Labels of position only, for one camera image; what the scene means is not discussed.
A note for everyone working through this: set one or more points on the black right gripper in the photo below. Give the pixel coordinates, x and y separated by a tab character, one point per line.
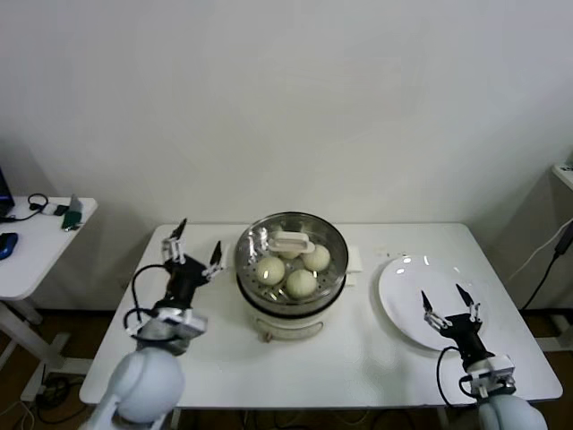
465	336

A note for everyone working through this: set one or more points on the white side table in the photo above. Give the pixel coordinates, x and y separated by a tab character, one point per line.
40	260

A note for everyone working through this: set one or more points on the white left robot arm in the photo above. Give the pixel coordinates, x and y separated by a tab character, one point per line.
147	380

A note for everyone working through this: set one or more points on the dark laptop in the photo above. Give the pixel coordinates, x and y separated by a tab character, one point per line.
3	192

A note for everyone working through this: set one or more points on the white furniture base frame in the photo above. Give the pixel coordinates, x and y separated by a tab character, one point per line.
555	342

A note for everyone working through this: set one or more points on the stainless steel steamer basket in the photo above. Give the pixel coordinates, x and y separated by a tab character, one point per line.
291	307

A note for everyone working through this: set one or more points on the white electric cooking pot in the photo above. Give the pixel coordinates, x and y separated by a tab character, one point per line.
286	324

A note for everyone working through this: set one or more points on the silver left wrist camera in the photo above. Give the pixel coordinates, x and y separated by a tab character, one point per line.
183	320

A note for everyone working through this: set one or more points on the blue computer mouse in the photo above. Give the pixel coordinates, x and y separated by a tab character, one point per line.
8	244

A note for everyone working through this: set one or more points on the white shelf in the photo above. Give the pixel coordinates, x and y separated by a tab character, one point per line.
564	172

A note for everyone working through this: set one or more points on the white steamed baozi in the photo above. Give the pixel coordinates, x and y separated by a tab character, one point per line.
271	270
318	260
291	254
301	284

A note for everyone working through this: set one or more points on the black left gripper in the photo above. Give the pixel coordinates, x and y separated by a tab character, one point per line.
185	277

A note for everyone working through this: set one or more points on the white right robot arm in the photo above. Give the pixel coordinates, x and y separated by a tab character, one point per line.
510	414

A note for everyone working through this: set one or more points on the white round plate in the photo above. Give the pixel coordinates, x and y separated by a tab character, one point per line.
403	291

